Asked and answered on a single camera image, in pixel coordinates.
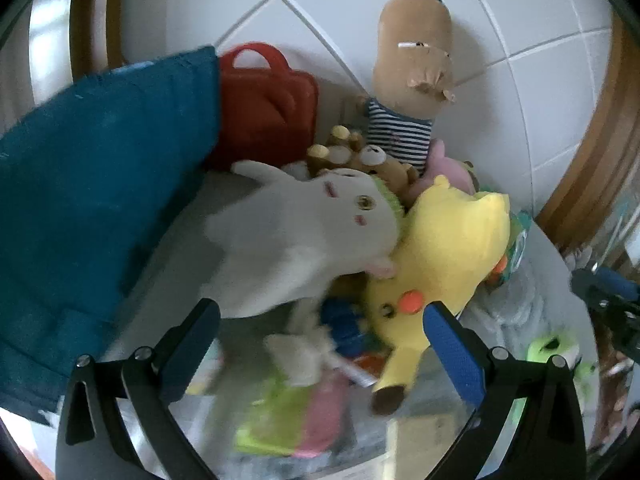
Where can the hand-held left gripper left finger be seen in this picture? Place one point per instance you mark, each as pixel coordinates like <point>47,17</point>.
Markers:
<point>195,355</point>

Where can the green packet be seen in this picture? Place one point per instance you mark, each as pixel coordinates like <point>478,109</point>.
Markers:
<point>270,410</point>

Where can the tan plush with striped shirt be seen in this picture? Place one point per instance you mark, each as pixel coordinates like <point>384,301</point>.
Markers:
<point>410,50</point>

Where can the pink packet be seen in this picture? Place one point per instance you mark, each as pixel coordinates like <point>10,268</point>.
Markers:
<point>325,415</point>

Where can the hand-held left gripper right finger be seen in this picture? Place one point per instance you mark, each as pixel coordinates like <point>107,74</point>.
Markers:
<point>452,355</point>

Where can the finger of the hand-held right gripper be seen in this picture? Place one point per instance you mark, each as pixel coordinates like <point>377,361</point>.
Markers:
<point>617,327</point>
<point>615,281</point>

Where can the green one-eyed monster plush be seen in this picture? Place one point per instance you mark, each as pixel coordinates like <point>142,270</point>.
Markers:
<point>550,352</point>

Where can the wooden frame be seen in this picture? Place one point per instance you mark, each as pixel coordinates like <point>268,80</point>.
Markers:
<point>87,20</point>
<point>600,150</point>

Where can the green furry plush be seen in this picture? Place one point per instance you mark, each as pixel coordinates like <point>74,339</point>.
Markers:
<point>387,197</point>

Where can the teal toy packet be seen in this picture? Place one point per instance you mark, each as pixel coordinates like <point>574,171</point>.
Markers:
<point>515,245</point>

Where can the brown bear plush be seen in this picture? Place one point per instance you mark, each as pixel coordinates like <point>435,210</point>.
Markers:
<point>370,160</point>

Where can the pink plush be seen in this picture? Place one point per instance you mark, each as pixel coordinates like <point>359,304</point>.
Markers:
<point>450,170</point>

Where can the teal cloth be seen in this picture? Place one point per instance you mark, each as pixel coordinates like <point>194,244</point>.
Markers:
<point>90,185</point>

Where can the blue and white plush toy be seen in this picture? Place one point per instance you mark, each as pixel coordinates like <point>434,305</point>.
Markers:
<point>305,350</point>

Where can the white cat plush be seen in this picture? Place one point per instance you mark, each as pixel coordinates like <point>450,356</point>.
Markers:
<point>300,230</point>

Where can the yellow plush with orange cheeks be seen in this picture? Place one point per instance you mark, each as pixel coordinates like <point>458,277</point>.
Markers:
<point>450,250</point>

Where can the white fluffy plush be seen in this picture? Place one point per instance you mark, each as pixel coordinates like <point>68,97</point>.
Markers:
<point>515,310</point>

